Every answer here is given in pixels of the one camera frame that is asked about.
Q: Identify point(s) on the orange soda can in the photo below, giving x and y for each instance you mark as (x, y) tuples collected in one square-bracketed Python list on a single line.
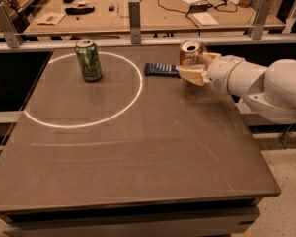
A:
[(190, 53)]

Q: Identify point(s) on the white paper card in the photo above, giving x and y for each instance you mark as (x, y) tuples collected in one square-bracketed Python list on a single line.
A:
[(205, 19)]

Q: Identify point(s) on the black tool on desk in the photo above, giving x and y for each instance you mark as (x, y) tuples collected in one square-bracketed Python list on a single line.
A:
[(79, 10)]

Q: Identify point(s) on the blue rxbar blueberry wrapper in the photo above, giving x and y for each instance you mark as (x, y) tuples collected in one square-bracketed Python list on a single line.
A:
[(158, 69)]

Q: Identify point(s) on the left metal bracket post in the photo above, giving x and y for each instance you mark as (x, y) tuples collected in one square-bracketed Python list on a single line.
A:
[(13, 40)]

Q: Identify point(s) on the small black block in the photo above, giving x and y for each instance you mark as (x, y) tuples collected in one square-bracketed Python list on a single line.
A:
[(111, 7)]

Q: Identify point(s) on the right metal bracket post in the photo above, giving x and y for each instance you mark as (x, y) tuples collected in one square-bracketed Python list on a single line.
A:
[(256, 30)]

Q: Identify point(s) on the tan envelope paper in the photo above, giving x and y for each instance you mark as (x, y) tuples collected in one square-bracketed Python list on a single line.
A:
[(50, 19)]

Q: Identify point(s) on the middle metal bracket post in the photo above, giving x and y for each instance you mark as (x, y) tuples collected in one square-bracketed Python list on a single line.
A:
[(134, 21)]

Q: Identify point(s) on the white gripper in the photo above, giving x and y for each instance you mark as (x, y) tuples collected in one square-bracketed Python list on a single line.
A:
[(219, 72)]

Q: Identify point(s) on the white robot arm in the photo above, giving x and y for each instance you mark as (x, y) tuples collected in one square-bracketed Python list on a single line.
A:
[(268, 91)]

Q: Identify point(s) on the metal bracket post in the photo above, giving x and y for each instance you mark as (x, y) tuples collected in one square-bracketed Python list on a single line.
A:
[(134, 21), (256, 30), (13, 40)]

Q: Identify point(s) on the wooden background desk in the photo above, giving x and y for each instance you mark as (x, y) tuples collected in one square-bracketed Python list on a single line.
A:
[(155, 16)]

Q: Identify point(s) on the green soda can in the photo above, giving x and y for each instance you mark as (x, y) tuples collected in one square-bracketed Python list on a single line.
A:
[(88, 59)]

